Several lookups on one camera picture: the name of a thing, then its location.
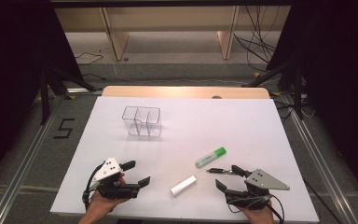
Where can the white cylindrical tube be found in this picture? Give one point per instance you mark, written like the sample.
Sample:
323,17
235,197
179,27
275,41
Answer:
183,185

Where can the wooden table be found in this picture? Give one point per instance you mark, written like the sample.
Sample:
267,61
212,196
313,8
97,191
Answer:
167,92

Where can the black curtain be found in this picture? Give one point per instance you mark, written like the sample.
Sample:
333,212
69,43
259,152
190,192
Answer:
338,62
12,62

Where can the person's right hand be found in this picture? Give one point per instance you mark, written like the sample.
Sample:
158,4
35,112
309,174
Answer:
258,214

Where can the metal floor rail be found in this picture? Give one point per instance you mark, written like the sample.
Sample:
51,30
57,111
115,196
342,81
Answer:
21,174
323,174

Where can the green highlighter pen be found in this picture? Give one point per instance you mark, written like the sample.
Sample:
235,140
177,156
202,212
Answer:
209,157

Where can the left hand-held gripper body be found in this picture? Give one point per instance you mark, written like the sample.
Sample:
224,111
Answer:
107,169

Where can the black tripod stand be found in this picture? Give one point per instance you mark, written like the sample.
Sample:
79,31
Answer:
296,90
45,96

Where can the small black pen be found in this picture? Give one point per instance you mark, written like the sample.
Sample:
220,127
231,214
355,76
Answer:
219,170

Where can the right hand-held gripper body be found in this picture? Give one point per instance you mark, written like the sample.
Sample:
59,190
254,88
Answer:
265,182

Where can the clear plastic desk organizer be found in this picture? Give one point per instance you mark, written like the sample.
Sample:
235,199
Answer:
141,113

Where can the beige wooden desk frame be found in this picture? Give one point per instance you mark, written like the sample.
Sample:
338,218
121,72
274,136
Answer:
118,37

